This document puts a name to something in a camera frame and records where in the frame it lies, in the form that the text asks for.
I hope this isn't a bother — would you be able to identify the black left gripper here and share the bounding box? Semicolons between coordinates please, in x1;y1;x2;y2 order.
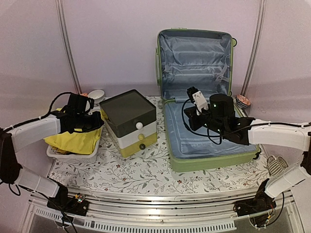
76;110;104;132

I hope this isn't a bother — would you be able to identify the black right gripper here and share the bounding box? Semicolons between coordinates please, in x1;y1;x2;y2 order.
185;105;226;135

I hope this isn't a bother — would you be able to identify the plain yellow garment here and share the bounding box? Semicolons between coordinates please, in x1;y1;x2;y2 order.
44;108;105;156

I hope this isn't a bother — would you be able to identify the white plastic mesh basket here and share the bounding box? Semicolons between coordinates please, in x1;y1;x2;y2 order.
44;128;102;160

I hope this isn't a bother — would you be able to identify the drawer cabinet with dark top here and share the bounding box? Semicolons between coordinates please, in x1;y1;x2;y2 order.
100;89;157;158

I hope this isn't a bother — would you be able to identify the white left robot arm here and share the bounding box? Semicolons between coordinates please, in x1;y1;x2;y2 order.
0;92;104;216

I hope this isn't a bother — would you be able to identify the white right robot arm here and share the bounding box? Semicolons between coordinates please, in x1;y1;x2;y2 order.
182;86;311;216

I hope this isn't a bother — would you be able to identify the small white bowl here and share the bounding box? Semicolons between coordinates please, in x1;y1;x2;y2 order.
88;90;105;104

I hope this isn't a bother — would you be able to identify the small patterned bowl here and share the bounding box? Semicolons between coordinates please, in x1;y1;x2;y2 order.
236;95;251;108

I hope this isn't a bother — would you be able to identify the floral white tablecloth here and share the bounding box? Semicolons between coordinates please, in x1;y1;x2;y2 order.
49;97;269;196

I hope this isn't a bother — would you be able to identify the aluminium front rail frame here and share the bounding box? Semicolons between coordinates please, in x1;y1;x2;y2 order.
21;188;304;233

